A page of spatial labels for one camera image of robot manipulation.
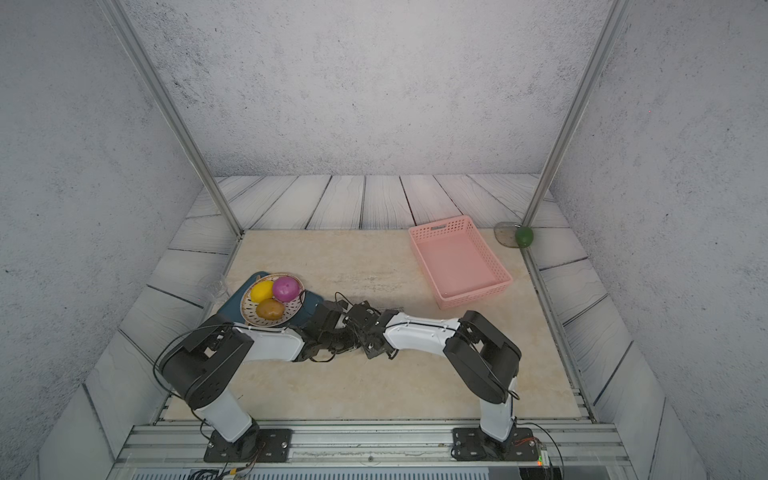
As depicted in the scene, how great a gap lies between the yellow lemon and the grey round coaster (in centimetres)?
85

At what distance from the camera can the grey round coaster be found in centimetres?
118

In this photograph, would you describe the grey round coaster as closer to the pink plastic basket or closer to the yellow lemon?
the pink plastic basket

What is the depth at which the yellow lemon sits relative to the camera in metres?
0.98

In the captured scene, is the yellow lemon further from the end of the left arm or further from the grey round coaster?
the grey round coaster
